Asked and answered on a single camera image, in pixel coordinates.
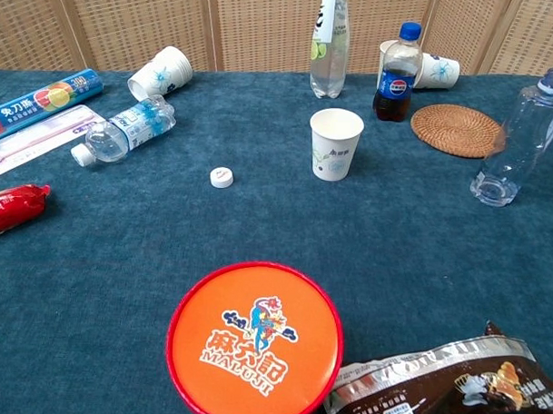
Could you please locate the plastic wrap box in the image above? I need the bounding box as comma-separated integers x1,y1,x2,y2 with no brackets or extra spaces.
0,64,105,147

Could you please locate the orange round lid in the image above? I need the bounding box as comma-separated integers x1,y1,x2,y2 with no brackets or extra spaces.
163,257,347,414

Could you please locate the white bottle cap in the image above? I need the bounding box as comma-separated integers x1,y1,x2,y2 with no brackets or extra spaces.
209,165,235,189

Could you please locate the blue tablecloth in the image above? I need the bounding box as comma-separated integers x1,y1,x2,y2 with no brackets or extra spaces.
0,58,553,414

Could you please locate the bamboo folding screen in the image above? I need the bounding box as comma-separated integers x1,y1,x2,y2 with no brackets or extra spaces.
0,0,553,90

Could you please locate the white toothbrush package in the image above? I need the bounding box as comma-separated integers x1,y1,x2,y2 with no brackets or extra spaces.
0,101,102,186

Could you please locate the blue-cap cola bottle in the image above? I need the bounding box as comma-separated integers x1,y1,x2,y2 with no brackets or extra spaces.
372,20,425,123

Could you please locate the woven rattan coaster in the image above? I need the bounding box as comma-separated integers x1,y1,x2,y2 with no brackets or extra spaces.
409,102,508,161

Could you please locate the red biscuit pack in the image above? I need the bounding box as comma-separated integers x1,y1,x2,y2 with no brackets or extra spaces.
0,182,52,243

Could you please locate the blue-flower paper cup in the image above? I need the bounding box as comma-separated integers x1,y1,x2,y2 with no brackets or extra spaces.
125,44,195,104
413,51,462,91

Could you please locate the brown snack wrapper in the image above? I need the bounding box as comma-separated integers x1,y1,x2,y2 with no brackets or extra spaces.
322,314,553,414

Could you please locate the upright white paper cup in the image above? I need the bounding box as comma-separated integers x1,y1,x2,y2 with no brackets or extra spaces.
308,106,366,182

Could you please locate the plain white paper cup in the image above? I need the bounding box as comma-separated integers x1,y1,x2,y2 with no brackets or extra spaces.
377,39,400,91

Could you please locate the green label glass bottle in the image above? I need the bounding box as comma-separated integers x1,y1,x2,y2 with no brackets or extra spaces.
308,0,352,101

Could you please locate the blue label bottle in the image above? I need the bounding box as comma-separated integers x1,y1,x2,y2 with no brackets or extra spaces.
70,91,178,172

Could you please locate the clear plastic bottle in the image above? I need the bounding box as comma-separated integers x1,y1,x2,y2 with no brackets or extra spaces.
469,63,553,210

